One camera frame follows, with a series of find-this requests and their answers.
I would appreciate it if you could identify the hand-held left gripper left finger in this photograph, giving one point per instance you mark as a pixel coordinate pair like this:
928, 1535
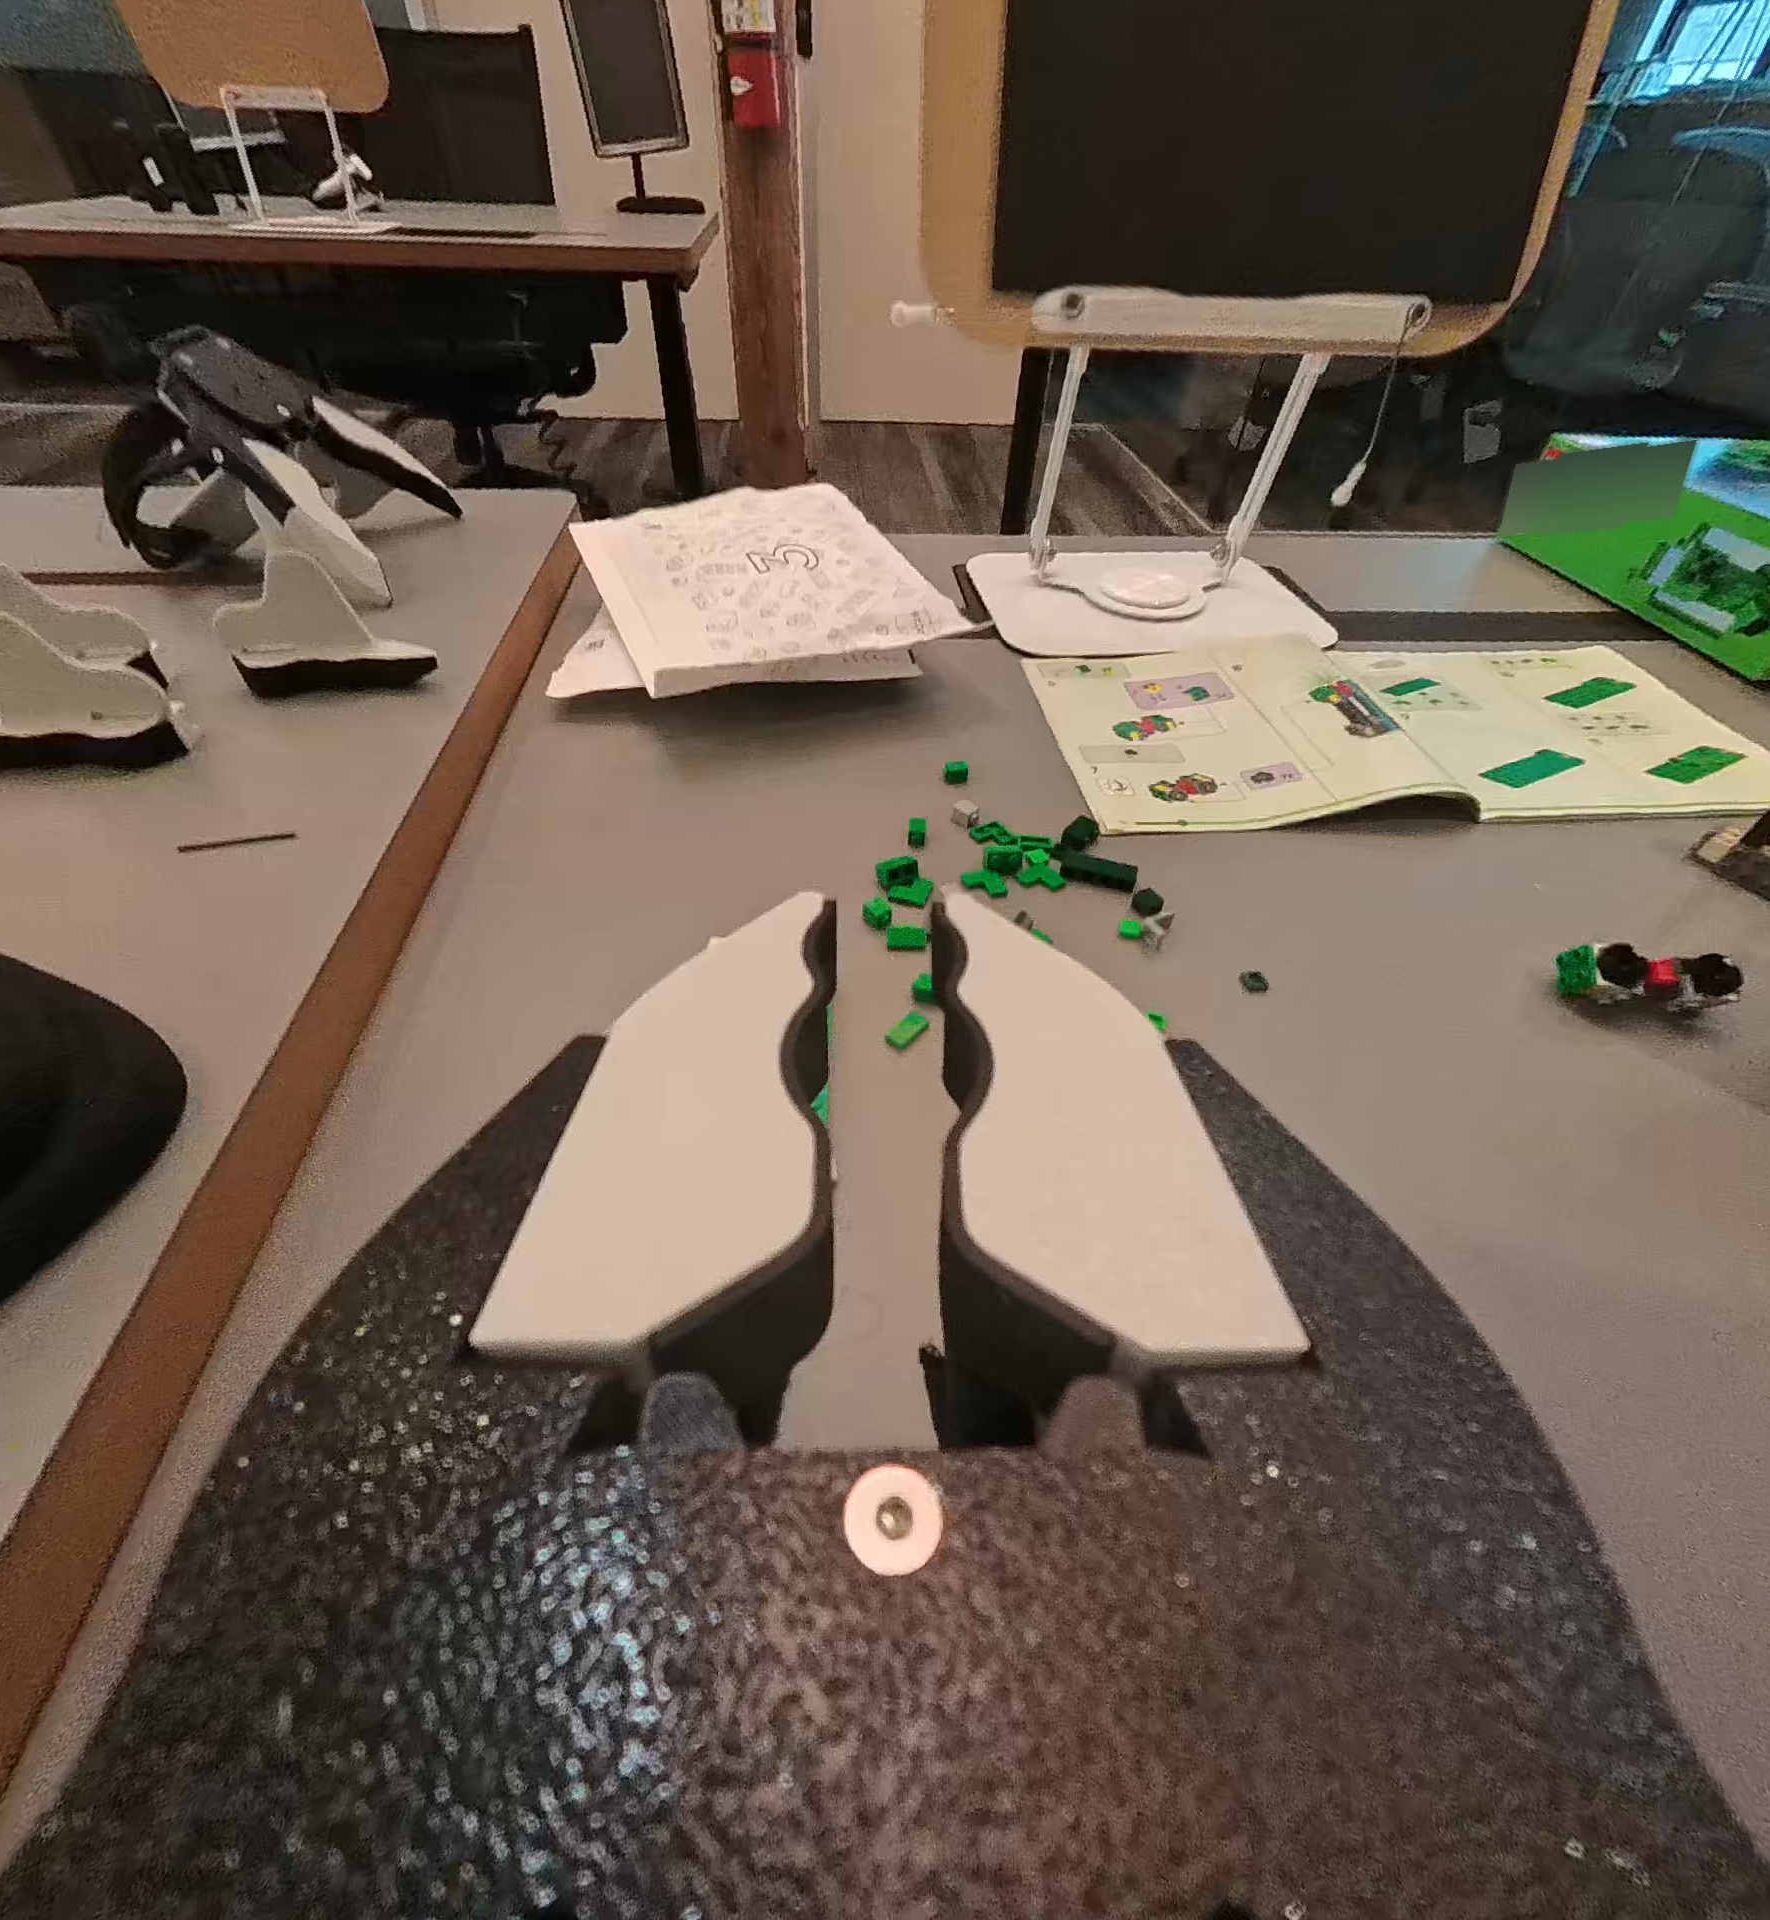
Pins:
676, 1171

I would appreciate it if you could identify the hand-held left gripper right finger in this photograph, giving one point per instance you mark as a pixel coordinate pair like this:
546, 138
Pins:
1097, 1185

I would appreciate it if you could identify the pile of green bricks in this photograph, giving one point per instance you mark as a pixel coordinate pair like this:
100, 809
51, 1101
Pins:
1012, 861

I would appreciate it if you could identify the wood-edged grey side desk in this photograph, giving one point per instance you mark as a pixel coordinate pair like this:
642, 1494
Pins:
226, 900

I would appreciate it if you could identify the dark background desk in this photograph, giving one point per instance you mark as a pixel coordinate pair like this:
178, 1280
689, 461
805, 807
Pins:
376, 240

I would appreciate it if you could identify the open green instruction booklet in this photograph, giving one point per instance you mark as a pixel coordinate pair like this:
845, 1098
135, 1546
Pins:
1275, 734

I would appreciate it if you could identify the white printed paper bag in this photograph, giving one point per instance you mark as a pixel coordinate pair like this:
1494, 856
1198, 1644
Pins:
766, 585
586, 667

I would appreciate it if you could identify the thin dark rod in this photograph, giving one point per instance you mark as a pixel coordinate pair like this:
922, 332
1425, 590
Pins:
236, 843

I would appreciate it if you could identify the small brick vehicle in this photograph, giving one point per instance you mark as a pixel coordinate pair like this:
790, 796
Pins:
1650, 976

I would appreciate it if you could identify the white screen stand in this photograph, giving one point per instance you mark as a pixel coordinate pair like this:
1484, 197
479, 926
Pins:
1139, 593

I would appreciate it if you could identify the loose grey gripper finger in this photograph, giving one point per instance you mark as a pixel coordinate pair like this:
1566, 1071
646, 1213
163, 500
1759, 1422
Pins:
31, 608
323, 629
59, 697

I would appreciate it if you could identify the black rounded cushion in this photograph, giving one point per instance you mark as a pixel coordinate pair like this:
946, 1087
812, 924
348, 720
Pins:
31, 1124

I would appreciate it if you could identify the spare black gripper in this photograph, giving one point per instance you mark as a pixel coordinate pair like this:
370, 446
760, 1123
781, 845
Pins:
239, 419

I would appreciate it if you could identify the green toy box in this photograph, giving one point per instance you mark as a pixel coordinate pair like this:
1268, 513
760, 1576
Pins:
1710, 570

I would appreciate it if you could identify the small framed screen on stand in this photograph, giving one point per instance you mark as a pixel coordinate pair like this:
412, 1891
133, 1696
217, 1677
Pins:
630, 76

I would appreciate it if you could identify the wooden board on white stand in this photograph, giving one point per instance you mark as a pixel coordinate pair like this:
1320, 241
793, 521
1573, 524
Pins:
255, 45

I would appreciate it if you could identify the wooden post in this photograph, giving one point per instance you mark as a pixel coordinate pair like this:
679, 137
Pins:
766, 300

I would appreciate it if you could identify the black screen with wooden frame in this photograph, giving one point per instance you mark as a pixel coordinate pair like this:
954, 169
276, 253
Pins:
1275, 149

